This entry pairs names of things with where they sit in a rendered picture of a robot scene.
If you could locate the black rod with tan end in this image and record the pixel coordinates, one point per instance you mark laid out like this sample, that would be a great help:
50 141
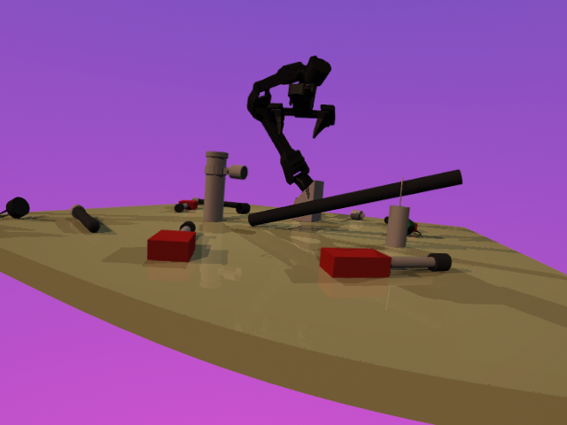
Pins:
226 203
90 223

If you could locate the grey post with cap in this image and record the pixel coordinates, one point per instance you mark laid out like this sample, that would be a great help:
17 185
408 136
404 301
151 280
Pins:
215 187

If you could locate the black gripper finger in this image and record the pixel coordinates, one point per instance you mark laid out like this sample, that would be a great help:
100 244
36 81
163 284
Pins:
323 121
278 120

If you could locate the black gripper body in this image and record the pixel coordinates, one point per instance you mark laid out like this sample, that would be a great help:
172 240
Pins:
302 110

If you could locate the long dark grey pipe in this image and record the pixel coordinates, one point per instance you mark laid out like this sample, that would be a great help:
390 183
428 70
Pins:
358 197

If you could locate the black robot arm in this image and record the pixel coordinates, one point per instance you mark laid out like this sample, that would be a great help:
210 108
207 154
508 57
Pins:
309 77

